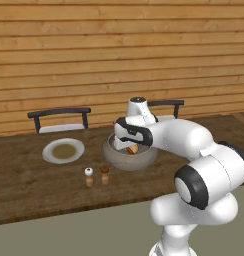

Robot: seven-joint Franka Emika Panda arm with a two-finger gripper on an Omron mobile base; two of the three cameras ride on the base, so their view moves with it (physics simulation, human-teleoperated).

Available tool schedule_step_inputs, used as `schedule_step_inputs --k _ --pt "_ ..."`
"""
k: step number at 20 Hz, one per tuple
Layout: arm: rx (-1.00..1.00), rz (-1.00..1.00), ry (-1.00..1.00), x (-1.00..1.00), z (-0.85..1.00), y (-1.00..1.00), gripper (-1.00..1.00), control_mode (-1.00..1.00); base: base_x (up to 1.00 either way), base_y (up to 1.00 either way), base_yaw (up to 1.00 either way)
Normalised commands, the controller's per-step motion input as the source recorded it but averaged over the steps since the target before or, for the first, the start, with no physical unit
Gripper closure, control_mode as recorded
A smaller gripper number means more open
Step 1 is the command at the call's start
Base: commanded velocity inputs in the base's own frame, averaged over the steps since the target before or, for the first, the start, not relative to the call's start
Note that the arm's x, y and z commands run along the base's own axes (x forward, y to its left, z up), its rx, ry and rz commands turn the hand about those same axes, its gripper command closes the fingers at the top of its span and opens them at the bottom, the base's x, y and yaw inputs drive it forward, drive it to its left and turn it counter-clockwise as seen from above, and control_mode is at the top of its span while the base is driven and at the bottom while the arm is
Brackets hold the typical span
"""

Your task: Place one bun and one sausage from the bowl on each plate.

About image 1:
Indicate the black chair with white seat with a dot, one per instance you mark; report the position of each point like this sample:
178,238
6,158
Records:
59,112
167,103

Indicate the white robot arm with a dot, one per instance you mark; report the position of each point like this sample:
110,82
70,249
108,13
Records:
200,166

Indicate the brown-topped pepper shaker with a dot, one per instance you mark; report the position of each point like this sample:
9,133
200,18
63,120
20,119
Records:
105,175

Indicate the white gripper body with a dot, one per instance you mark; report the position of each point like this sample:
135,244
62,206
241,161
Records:
120,142

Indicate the grey bowl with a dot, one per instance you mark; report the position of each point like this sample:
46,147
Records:
127,162

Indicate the white plate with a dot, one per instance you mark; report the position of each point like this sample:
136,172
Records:
63,151

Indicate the white-topped salt shaker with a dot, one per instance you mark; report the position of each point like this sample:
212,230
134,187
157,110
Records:
89,176

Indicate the brown bun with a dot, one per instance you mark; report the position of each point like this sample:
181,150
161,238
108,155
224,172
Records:
132,149

